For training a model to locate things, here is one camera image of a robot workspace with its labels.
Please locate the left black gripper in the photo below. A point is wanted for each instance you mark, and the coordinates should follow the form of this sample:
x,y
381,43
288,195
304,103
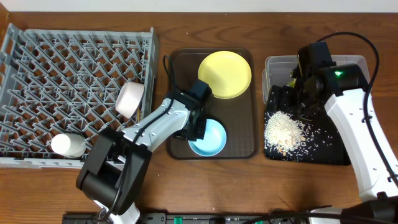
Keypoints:
x,y
195,131

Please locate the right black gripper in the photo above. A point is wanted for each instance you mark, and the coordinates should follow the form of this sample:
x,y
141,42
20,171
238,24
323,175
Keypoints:
x,y
315,115

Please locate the light blue bowl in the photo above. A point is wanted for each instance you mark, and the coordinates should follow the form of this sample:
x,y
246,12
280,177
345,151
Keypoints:
x,y
214,140

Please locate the yellow round plate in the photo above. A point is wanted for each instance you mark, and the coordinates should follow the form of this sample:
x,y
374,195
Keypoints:
x,y
227,73

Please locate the white bowl with food scraps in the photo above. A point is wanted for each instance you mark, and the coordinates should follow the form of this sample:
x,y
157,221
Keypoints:
x,y
129,98

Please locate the white cup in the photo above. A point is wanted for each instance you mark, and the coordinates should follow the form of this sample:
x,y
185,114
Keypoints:
x,y
68,145

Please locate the green snack wrapper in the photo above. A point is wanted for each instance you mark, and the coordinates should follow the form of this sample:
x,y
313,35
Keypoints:
x,y
292,83

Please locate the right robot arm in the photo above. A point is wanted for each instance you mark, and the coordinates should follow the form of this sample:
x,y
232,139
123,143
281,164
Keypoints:
x,y
342,92

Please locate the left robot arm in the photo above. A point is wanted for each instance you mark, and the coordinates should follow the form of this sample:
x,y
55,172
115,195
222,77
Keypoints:
x,y
115,168

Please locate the clear plastic waste bin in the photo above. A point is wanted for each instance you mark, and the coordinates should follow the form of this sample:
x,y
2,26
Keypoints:
x,y
277,71

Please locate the black waste tray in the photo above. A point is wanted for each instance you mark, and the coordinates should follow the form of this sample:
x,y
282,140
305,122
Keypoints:
x,y
330,148

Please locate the grey plastic dishwasher rack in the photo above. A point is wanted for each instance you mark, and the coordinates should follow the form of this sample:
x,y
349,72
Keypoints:
x,y
68,81

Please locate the dark brown serving tray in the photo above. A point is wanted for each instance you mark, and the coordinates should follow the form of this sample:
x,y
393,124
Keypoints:
x,y
237,115

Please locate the spilled rice food scraps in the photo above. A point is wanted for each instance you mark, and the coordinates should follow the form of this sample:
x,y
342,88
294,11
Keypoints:
x,y
286,136

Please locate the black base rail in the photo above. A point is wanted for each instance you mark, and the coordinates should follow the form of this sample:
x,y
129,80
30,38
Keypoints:
x,y
162,218

